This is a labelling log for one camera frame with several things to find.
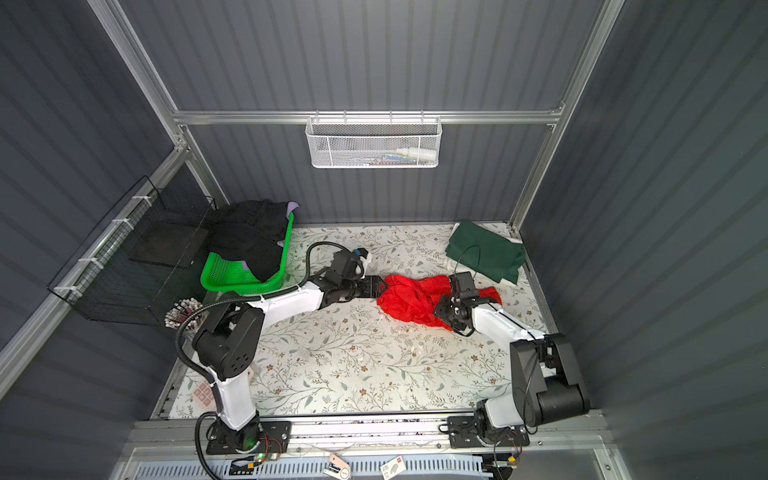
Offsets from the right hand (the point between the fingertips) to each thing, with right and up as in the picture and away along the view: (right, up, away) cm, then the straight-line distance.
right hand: (444, 312), depth 92 cm
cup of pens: (-73, +3, -14) cm, 74 cm away
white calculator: (-66, -20, -13) cm, 70 cm away
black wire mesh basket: (-81, +14, -21) cm, 85 cm away
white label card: (-16, -32, -24) cm, 43 cm away
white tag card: (-29, -31, -24) cm, 49 cm away
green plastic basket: (-73, +11, +14) cm, 75 cm away
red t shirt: (-8, +4, 0) cm, 9 cm away
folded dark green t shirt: (+18, +18, +13) cm, 29 cm away
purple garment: (-54, +36, +20) cm, 68 cm away
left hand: (-19, +8, +1) cm, 21 cm away
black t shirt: (-67, +26, +14) cm, 74 cm away
